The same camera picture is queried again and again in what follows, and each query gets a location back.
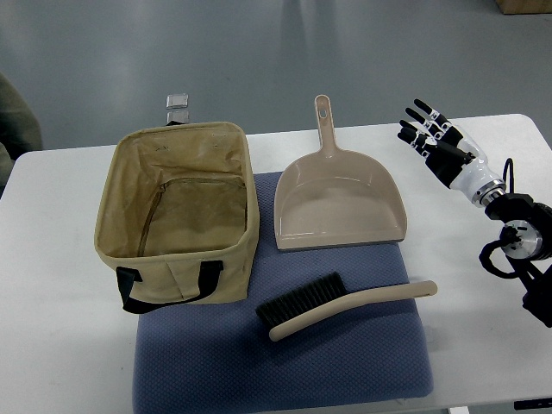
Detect yellow fabric bag black handles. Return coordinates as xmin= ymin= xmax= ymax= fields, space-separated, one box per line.
xmin=94 ymin=122 xmax=260 ymax=314

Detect black table control panel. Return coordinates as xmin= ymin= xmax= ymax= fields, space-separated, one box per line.
xmin=513 ymin=398 xmax=552 ymax=411

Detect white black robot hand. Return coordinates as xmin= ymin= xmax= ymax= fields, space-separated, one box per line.
xmin=398 ymin=99 xmax=506 ymax=207

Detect blue textured cushion mat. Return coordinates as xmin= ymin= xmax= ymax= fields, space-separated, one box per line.
xmin=133 ymin=172 xmax=433 ymax=413

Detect cardboard box corner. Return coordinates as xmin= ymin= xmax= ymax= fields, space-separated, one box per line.
xmin=495 ymin=0 xmax=552 ymax=15

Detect beige plastic dustpan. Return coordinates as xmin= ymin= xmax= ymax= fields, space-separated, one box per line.
xmin=273 ymin=95 xmax=407 ymax=250

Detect lower silver floor plate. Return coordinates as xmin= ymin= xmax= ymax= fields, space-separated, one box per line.
xmin=166 ymin=110 xmax=190 ymax=125

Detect beige hand broom black bristles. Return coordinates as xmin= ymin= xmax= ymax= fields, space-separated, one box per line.
xmin=255 ymin=273 xmax=438 ymax=342

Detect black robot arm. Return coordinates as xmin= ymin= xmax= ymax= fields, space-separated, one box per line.
xmin=479 ymin=158 xmax=551 ymax=327

